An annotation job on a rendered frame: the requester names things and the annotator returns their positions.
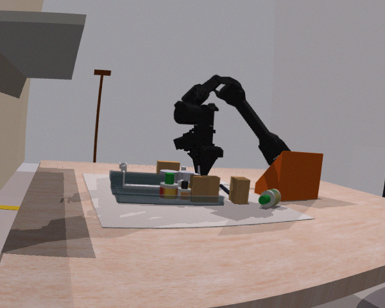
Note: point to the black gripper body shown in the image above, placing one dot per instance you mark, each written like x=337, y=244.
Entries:
x=207, y=148

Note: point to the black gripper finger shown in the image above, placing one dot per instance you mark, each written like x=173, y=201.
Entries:
x=196, y=162
x=206, y=164

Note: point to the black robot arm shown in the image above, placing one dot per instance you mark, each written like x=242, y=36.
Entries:
x=190, y=111

